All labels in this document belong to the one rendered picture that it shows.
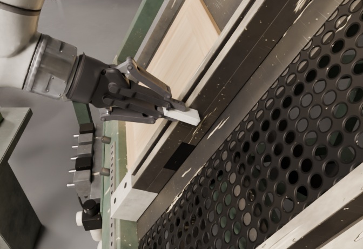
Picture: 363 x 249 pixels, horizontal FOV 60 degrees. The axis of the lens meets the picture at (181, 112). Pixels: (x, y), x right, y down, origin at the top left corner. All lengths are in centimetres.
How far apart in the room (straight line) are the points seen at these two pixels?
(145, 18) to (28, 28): 91
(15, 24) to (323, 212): 42
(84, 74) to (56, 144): 195
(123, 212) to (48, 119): 191
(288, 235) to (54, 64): 37
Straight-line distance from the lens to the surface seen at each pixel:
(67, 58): 49
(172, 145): 66
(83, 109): 157
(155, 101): 54
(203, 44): 77
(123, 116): 56
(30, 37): 49
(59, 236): 196
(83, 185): 116
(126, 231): 85
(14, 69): 49
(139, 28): 137
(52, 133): 253
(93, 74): 50
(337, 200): 33
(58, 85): 49
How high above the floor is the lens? 163
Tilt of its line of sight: 41 degrees down
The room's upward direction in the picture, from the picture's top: straight up
